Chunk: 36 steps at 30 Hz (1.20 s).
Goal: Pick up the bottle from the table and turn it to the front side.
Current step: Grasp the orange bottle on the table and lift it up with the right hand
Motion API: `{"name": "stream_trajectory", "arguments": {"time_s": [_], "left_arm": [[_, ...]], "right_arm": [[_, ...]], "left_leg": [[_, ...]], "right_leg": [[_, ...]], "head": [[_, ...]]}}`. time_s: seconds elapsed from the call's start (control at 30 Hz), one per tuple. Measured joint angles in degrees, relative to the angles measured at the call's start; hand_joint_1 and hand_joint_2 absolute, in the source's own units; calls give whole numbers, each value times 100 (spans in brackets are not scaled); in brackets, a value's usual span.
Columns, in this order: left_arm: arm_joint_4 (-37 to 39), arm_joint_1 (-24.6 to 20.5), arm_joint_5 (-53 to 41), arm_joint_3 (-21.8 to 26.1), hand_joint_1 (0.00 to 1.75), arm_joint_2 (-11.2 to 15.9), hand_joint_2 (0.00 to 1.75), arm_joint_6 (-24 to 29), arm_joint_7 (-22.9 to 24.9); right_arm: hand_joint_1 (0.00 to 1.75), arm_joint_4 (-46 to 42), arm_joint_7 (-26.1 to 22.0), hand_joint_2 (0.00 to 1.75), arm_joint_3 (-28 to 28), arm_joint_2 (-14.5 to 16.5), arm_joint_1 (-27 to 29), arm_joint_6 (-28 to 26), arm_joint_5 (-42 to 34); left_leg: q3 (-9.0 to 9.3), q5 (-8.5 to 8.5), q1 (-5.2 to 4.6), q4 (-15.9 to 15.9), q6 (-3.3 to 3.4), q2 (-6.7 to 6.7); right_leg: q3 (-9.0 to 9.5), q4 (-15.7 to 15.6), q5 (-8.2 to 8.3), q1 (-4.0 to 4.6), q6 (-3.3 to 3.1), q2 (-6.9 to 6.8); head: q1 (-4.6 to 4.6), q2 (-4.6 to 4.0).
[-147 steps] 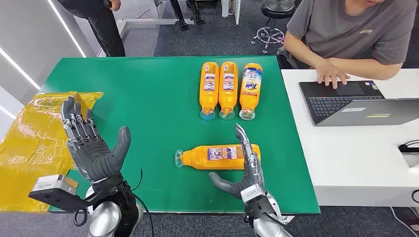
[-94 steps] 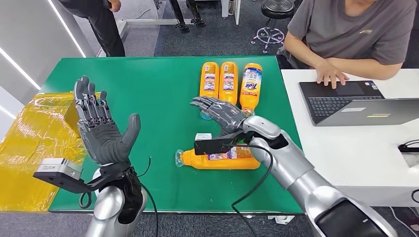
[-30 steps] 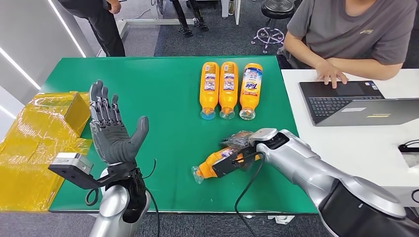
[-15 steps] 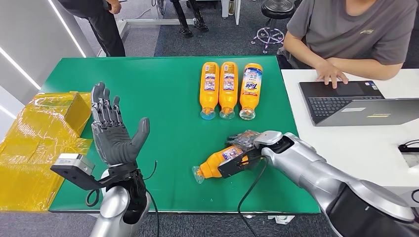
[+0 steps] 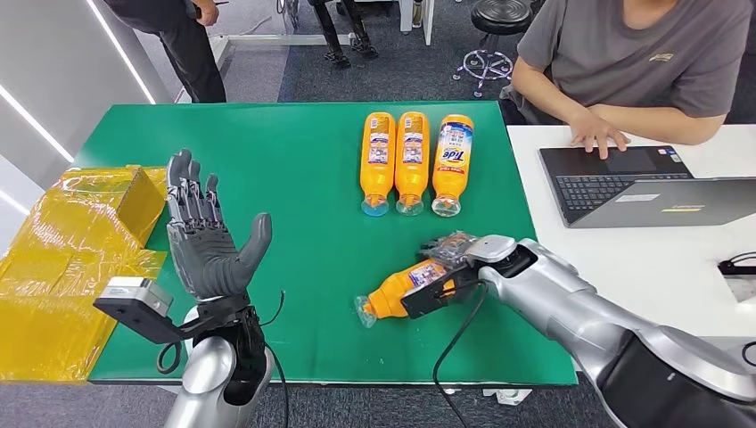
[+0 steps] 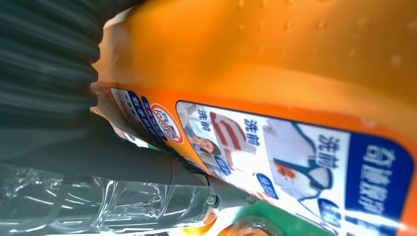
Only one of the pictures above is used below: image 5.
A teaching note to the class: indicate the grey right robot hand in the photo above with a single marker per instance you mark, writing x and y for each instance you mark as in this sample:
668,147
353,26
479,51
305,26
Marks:
449,248

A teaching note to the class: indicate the background humanoid robot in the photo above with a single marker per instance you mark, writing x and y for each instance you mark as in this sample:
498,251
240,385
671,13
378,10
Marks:
331,35

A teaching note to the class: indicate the dark grey laptop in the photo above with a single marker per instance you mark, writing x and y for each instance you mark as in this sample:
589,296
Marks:
649,204

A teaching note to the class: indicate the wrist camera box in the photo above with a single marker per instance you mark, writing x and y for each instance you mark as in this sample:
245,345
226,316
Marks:
490,248
127,295

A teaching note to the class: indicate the yellow plastic-wrapped cardboard box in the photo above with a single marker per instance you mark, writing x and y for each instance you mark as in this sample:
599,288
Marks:
59,266

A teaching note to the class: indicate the orange Tide-label detergent bottle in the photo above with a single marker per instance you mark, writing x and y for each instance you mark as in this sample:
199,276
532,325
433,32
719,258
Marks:
452,183

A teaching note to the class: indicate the white desk frame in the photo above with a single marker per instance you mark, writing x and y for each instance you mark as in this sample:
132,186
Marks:
266,39

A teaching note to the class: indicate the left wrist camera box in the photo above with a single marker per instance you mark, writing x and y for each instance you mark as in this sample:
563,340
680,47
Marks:
127,295

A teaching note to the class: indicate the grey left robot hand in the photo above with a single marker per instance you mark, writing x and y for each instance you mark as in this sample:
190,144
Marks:
207,260

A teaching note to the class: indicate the seated person's right hand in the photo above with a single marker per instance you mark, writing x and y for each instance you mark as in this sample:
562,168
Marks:
593,133

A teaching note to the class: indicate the white table foot bracket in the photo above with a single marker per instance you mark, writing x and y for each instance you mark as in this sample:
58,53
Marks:
514,394

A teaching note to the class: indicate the black round stool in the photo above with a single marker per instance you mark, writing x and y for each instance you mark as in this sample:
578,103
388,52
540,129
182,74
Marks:
502,15

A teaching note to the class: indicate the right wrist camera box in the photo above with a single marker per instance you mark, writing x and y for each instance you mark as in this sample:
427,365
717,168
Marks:
490,248

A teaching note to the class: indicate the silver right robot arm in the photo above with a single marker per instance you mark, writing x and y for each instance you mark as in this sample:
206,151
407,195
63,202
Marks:
590,319

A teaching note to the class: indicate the white furniture leg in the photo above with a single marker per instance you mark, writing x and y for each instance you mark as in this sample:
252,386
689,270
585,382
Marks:
428,18

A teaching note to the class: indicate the seated person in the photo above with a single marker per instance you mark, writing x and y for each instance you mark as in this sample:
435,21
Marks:
626,53

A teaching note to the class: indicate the standing person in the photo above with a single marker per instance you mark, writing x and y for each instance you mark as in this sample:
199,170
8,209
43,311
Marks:
189,53

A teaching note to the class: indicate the black power adapter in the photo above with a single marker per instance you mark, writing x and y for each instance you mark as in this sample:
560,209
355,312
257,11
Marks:
735,269

